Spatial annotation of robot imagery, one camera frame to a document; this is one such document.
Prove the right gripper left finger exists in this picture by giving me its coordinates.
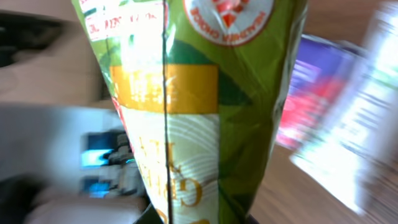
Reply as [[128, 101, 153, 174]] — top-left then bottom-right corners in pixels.
[[133, 204, 162, 224]]

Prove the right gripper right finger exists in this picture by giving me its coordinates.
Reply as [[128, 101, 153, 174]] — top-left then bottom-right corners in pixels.
[[247, 215, 259, 224]]

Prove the green snack packet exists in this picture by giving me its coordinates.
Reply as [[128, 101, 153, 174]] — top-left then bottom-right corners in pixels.
[[73, 0, 307, 224]]

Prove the white tube gold cap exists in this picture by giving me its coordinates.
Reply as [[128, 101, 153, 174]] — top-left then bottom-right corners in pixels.
[[290, 1, 397, 215]]

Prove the red purple pad pack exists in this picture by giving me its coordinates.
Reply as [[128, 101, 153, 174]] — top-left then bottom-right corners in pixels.
[[276, 34, 364, 150]]

